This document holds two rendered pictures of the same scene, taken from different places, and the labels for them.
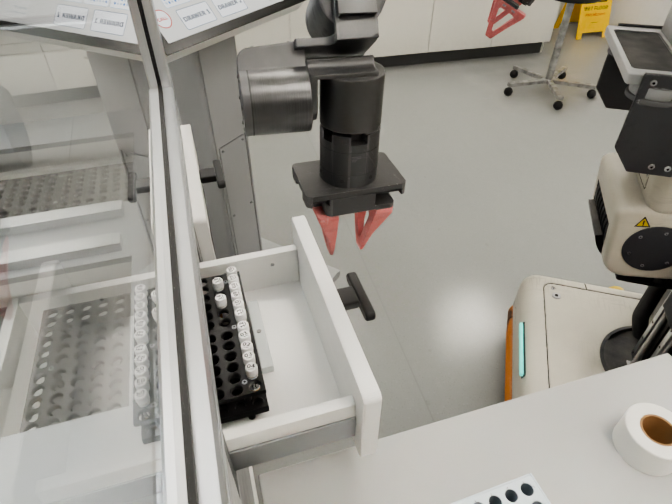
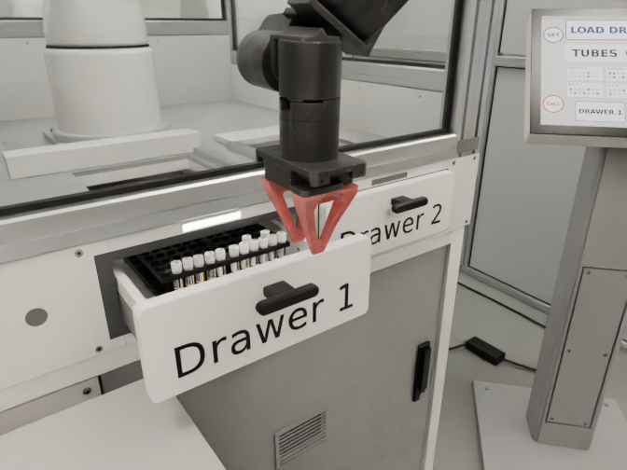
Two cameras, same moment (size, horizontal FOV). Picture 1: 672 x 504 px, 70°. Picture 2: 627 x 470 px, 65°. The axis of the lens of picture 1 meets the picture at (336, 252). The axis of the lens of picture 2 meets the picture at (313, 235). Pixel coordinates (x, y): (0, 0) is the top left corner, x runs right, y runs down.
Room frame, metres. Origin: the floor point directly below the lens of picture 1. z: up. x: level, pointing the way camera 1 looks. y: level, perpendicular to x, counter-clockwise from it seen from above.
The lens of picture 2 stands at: (0.27, -0.46, 1.17)
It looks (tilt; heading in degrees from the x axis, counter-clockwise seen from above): 23 degrees down; 71
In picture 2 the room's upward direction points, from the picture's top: straight up
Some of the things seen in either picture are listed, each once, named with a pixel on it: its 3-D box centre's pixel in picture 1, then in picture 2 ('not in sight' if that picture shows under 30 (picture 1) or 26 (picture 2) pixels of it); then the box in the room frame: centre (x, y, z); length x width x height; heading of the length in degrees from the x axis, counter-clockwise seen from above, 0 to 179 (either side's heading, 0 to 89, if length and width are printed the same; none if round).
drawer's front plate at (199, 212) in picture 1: (197, 194); (391, 216); (0.64, 0.22, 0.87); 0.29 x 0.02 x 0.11; 17
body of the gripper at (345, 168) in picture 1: (348, 156); (309, 135); (0.42, -0.01, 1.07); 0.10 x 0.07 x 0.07; 107
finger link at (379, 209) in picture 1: (349, 214); (311, 206); (0.42, -0.01, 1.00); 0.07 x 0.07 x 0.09; 17
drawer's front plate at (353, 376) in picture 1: (328, 321); (270, 309); (0.38, 0.01, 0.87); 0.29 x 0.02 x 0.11; 17
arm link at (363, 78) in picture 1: (344, 96); (306, 68); (0.42, -0.01, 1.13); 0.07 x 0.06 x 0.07; 103
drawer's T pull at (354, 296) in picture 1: (350, 297); (282, 294); (0.39, -0.02, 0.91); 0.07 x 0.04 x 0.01; 17
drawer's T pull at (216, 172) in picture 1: (211, 174); (404, 202); (0.65, 0.20, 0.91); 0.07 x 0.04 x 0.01; 17
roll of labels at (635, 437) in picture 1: (651, 438); not in sight; (0.28, -0.37, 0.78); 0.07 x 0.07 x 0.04
